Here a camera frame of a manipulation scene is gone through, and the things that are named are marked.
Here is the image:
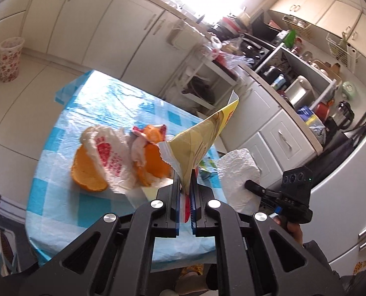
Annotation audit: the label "orange peel pile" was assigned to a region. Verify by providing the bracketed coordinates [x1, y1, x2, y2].
[70, 124, 172, 192]

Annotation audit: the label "white tissue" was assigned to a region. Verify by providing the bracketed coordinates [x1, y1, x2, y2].
[216, 148, 261, 215]

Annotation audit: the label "yellow snack wrapper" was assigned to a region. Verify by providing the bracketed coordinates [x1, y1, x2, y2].
[158, 92, 239, 194]

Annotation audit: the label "white paper with red print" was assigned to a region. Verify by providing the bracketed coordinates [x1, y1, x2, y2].
[80, 125, 146, 205]

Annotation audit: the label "person's right hand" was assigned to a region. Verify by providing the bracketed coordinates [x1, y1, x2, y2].
[273, 216, 303, 245]

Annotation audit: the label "white drawer cabinet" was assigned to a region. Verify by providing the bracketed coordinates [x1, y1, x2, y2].
[221, 65, 323, 188]

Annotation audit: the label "black kettle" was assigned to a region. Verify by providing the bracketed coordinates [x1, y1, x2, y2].
[331, 100, 354, 130]

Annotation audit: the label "blue checkered plastic tablecloth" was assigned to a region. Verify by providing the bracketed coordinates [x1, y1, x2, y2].
[24, 69, 230, 267]

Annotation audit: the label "black frying pan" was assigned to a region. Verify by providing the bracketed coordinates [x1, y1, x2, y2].
[182, 76, 215, 105]

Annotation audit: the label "white countertop shelf rack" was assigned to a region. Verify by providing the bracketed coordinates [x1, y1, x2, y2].
[255, 43, 342, 111]

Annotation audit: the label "white storage rack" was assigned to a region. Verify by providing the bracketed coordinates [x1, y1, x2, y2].
[160, 43, 243, 114]

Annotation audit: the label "white base cabinets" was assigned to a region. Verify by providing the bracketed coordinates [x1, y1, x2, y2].
[0, 0, 204, 95]

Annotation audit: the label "floral waste basket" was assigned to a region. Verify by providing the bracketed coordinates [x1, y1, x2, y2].
[0, 37, 25, 83]

